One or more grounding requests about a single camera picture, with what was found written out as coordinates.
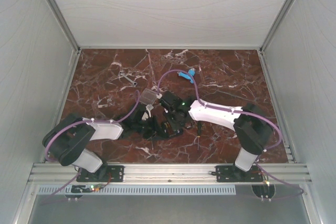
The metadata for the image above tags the silver ratchet wrench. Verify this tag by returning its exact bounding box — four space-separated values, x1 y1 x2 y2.
119 71 138 86

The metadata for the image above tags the clear plastic fuse box lid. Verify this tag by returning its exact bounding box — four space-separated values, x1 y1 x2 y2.
140 88 157 105

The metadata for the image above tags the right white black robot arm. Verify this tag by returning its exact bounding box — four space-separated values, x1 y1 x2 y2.
158 91 273 181

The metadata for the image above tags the black fuse box base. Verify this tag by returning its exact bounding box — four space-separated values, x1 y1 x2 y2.
161 121 183 139

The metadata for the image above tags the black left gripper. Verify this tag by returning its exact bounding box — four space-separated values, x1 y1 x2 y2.
133 115 168 141

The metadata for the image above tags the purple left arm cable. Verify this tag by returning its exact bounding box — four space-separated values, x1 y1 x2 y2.
39 89 141 206

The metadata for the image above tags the yellow black handle screwdriver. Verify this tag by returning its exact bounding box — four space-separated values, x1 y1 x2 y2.
197 121 202 150

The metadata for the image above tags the blue glue gun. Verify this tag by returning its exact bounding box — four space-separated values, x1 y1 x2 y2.
178 68 196 84

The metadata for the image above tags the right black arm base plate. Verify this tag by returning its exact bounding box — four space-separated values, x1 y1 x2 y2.
210 165 264 183

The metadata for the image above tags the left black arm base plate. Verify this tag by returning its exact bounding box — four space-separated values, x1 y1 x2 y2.
76 164 124 183

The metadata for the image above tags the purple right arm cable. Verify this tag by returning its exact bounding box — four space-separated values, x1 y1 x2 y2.
156 69 305 200

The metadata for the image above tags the aluminium front rail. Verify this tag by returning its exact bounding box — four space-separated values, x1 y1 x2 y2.
28 163 312 185

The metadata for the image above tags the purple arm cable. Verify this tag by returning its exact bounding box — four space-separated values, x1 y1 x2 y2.
156 69 305 200
39 89 141 206

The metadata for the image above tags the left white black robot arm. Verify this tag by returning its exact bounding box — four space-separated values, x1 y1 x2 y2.
42 103 167 181

